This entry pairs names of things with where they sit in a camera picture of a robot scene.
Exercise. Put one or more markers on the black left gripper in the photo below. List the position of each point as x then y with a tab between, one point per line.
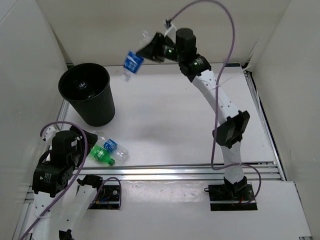
91	138

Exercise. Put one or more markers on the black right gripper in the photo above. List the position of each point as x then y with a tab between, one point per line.
152	50

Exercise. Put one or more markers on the green plastic bottle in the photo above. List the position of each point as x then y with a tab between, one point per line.
101	155

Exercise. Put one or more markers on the clear bottle large blue label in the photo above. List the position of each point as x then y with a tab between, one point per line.
133	62

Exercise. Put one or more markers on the clear bottle small blue label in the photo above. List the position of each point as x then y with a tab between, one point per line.
115	150

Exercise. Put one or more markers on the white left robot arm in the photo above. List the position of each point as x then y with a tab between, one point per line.
61	198

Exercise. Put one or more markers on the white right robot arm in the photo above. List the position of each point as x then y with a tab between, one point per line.
231	121

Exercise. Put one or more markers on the black plastic bin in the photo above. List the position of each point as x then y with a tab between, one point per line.
86	87

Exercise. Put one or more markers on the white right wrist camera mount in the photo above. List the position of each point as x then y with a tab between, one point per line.
170	29

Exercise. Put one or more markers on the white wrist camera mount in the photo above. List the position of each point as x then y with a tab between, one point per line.
50	133
170	29

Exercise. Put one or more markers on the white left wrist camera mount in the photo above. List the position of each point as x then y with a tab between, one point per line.
50	133

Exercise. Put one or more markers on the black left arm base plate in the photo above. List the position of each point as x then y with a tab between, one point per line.
109	195

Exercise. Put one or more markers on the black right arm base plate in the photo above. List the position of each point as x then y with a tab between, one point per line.
223	200

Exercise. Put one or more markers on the aluminium frame rail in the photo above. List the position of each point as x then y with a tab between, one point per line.
189	172

